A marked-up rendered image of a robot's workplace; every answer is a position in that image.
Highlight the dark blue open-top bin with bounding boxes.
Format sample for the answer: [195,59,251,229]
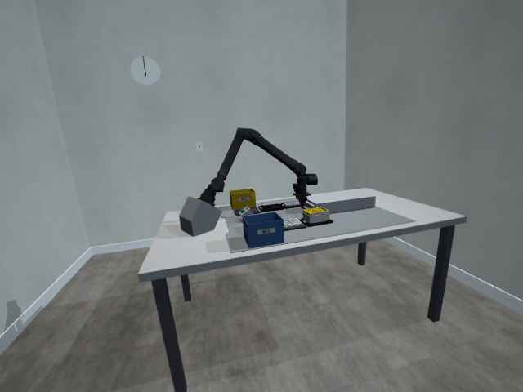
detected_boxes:
[243,212,284,248]

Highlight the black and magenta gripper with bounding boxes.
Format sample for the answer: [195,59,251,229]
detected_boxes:
[293,185,311,208]

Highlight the white multiwell plate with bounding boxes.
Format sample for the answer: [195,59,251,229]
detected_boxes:
[284,219,302,228]

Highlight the yellow open-top bin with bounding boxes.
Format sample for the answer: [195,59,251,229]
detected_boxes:
[230,189,256,211]

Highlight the grey bench mat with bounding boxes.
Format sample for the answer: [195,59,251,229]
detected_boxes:
[218,198,415,253]

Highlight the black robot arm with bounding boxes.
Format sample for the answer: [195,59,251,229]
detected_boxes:
[198,128,318,206]

